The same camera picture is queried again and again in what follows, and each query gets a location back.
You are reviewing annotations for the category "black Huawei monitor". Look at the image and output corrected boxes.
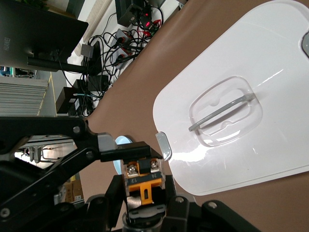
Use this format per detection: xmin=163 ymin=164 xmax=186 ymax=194
xmin=0 ymin=0 xmax=89 ymax=73

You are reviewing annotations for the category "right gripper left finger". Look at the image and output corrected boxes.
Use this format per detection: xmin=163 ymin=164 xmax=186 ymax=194
xmin=55 ymin=175 xmax=128 ymax=232

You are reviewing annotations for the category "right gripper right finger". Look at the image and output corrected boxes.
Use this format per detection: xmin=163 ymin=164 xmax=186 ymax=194
xmin=164 ymin=174 xmax=261 ymax=232

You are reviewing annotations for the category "black power supply unit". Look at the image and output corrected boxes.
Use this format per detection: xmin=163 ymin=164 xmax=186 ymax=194
xmin=115 ymin=0 xmax=136 ymax=27

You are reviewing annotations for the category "black equipment box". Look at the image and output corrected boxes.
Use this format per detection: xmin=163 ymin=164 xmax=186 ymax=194
xmin=55 ymin=87 xmax=82 ymax=115

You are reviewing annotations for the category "white lidded storage box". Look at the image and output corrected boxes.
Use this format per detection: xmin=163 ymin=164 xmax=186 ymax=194
xmin=153 ymin=0 xmax=309 ymax=197

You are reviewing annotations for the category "brown table cover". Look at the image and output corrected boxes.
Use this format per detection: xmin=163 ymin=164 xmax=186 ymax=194
xmin=79 ymin=0 xmax=309 ymax=232

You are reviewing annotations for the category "light blue round plate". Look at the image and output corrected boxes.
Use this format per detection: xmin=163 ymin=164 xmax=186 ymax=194
xmin=112 ymin=135 xmax=136 ymax=175

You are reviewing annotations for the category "black power adapter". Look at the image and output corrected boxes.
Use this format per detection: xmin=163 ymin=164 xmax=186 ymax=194
xmin=88 ymin=74 xmax=109 ymax=92

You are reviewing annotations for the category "white ribbed panel stack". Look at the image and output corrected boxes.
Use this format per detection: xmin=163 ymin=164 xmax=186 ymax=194
xmin=0 ymin=76 xmax=49 ymax=117

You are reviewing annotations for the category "brown cardboard box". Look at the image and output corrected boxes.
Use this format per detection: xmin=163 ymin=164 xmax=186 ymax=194
xmin=63 ymin=180 xmax=84 ymax=203

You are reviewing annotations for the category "orange and black switch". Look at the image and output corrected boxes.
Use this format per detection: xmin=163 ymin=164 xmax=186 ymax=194
xmin=122 ymin=158 xmax=168 ymax=220

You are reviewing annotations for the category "black cable tangle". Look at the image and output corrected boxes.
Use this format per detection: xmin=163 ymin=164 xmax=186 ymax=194
xmin=79 ymin=0 xmax=167 ymax=116

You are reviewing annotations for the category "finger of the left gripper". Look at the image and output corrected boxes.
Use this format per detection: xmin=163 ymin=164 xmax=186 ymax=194
xmin=0 ymin=116 xmax=163 ymax=218

